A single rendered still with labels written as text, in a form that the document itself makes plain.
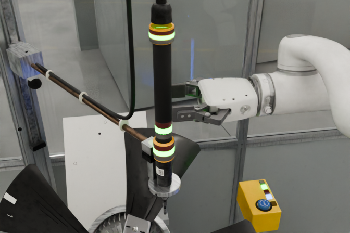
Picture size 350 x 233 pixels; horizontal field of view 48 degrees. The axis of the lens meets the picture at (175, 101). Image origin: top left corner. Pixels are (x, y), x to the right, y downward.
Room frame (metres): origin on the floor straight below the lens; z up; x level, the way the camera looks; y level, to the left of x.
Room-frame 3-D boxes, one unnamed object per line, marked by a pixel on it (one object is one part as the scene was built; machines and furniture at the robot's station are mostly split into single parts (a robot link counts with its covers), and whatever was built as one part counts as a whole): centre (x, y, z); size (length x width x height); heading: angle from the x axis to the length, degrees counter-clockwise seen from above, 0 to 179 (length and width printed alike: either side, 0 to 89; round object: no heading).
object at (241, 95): (0.67, -0.11, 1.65); 0.11 x 0.10 x 0.07; 99
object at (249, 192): (0.99, -0.29, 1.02); 0.16 x 0.10 x 0.11; 9
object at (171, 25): (0.64, 0.02, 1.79); 0.04 x 0.04 x 0.03
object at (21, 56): (1.09, 0.46, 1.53); 0.10 x 0.07 x 0.08; 44
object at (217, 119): (0.62, -0.08, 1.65); 0.08 x 0.06 x 0.01; 1
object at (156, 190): (0.65, 0.03, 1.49); 0.09 x 0.07 x 0.10; 44
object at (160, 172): (0.64, 0.02, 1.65); 0.04 x 0.04 x 0.46
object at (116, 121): (0.86, 0.23, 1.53); 0.54 x 0.01 x 0.01; 44
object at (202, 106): (0.62, -0.06, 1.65); 0.05 x 0.05 x 0.03; 1
